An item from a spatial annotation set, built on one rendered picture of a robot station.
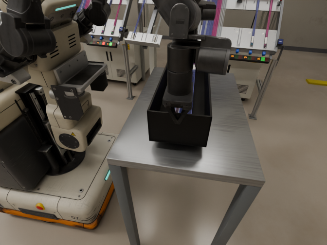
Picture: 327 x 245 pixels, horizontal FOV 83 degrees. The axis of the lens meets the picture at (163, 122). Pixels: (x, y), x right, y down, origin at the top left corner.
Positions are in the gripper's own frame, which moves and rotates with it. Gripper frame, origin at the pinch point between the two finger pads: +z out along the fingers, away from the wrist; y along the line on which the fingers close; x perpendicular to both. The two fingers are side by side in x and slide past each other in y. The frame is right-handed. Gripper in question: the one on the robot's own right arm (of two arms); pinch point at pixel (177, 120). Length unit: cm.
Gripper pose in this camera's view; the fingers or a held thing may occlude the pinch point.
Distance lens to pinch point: 50.0
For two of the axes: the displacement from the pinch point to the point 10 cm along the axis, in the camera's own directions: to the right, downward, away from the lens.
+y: 1.6, -6.1, 7.8
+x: -9.9, -0.9, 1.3
